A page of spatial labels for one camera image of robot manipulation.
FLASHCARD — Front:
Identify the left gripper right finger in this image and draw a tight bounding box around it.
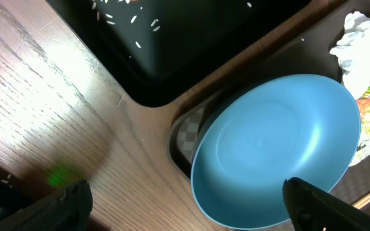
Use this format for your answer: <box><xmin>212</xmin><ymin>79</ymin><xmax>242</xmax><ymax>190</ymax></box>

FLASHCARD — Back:
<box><xmin>282</xmin><ymin>177</ymin><xmax>370</xmax><ymax>231</ymax></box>

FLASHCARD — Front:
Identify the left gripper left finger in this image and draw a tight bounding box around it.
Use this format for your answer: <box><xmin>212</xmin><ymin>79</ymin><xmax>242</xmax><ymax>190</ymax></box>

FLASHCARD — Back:
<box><xmin>0</xmin><ymin>180</ymin><xmax>93</xmax><ymax>231</ymax></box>

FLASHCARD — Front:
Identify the dark blue plate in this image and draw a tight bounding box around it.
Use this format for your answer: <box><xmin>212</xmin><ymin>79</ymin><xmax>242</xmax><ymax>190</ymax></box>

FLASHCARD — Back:
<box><xmin>190</xmin><ymin>74</ymin><xmax>361</xmax><ymax>230</ymax></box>

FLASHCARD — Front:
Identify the crumpled white tissue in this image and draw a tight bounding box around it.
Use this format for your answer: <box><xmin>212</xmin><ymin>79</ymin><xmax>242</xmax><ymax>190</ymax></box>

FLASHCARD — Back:
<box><xmin>330</xmin><ymin>11</ymin><xmax>370</xmax><ymax>99</ymax></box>

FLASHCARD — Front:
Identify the dark brown serving tray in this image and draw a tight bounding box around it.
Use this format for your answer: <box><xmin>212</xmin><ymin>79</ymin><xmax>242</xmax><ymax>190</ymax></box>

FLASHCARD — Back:
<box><xmin>167</xmin><ymin>1</ymin><xmax>370</xmax><ymax>202</ymax></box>

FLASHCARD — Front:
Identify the black plastic tray bin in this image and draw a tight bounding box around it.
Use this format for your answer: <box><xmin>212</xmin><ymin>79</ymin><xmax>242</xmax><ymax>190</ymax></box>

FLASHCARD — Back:
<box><xmin>48</xmin><ymin>0</ymin><xmax>309</xmax><ymax>107</ymax></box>

